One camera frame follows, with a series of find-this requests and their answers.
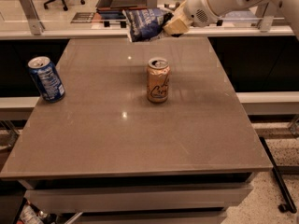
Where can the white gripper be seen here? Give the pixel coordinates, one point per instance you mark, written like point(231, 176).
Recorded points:
point(198, 6)

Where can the blue chip bag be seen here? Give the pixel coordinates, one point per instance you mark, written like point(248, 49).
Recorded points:
point(145, 24)

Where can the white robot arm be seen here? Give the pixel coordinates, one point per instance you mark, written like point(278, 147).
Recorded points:
point(288, 8)

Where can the orange la croix can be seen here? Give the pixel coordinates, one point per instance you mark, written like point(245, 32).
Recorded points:
point(158, 72)

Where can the blue pepsi can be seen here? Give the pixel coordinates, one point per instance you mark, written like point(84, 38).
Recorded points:
point(44, 74)

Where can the lower grey drawer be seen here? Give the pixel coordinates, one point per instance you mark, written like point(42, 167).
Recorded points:
point(156, 218)

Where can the grey drawer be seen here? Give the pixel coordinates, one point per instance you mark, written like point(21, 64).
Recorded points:
point(143, 198)
point(156, 218)

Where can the upper grey drawer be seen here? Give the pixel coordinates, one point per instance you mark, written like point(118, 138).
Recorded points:
point(143, 198)

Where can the right metal glass bracket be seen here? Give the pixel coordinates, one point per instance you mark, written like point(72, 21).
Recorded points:
point(266, 12)

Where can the left metal glass bracket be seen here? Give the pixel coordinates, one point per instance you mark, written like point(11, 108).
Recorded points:
point(35, 24)

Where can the black floor rail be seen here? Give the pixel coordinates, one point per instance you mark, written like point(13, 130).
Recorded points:
point(289, 205)

